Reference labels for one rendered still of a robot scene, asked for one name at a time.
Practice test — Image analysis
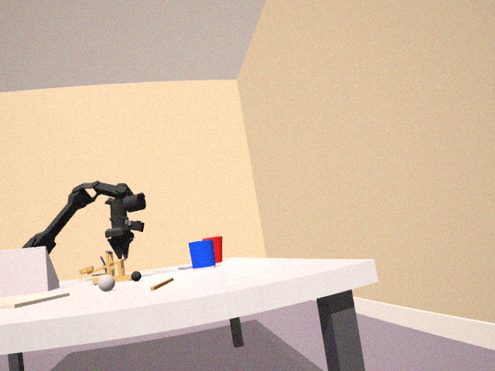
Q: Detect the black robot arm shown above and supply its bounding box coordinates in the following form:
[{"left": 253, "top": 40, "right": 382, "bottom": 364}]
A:
[{"left": 22, "top": 180, "right": 146, "bottom": 254}]

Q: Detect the red cup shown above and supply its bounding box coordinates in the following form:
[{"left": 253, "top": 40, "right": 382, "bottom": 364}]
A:
[{"left": 203, "top": 236, "right": 222, "bottom": 263}]

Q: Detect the tan wooden stick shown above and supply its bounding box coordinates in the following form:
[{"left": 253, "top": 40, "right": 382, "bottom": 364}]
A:
[{"left": 151, "top": 277, "right": 174, "bottom": 291}]

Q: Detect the black ball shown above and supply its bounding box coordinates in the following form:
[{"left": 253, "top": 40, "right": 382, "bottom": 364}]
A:
[{"left": 131, "top": 271, "right": 142, "bottom": 282}]

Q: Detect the blue mug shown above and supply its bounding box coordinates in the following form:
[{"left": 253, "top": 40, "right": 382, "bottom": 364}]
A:
[{"left": 188, "top": 239, "right": 216, "bottom": 271}]

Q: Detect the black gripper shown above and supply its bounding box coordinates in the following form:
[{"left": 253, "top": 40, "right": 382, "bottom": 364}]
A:
[{"left": 105, "top": 213, "right": 134, "bottom": 259}]

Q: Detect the grey ball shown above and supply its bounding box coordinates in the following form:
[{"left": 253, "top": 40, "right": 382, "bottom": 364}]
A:
[{"left": 97, "top": 274, "right": 115, "bottom": 291}]

